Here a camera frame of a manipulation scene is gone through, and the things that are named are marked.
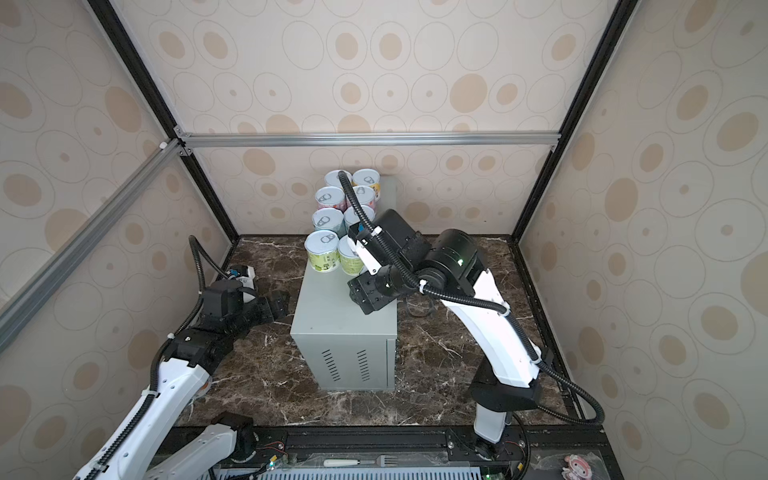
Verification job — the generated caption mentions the pink can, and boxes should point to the pink can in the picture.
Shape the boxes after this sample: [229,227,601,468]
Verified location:
[353,185,376,209]
[315,186,347,212]

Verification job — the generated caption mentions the white can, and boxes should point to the white can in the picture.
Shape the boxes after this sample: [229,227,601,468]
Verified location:
[312,208,346,238]

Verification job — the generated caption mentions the yellow can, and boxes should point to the yellow can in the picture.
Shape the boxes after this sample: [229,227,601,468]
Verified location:
[352,168,381,198]
[324,170,352,188]

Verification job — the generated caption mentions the pink can front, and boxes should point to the pink can front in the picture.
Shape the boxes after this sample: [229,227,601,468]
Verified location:
[315,186,347,212]

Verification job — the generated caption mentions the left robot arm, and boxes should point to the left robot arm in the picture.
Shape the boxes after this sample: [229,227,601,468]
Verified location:
[75,236,289,479]

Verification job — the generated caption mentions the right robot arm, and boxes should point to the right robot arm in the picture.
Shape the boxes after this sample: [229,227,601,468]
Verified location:
[337,172,605,460]

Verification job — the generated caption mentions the grey metal cabinet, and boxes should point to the grey metal cabinet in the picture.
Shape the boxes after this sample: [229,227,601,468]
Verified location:
[290,174,398,392]

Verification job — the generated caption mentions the horizontal aluminium bar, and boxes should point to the horizontal aluminium bar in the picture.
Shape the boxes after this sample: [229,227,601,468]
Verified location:
[181,131,560,148]

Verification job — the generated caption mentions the diagonal aluminium bar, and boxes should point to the diagonal aluminium bar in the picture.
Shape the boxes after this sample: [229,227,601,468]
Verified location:
[1,139,182,350]

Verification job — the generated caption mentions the pink toy figure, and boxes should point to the pink toy figure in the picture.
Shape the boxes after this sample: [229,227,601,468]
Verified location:
[561,454,593,480]

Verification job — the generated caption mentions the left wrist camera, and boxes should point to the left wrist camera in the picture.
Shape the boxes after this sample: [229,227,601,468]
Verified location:
[228,264,255,291]

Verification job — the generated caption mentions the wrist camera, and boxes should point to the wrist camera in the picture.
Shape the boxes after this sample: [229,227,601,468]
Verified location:
[228,264,255,291]
[346,222,382,275]

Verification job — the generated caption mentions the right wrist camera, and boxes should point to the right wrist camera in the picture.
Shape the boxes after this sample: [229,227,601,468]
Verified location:
[346,222,382,275]

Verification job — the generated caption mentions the white handled fork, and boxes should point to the white handled fork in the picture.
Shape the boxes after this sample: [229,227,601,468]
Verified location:
[323,455,398,468]

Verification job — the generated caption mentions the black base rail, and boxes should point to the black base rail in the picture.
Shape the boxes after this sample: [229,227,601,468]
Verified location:
[198,424,624,479]

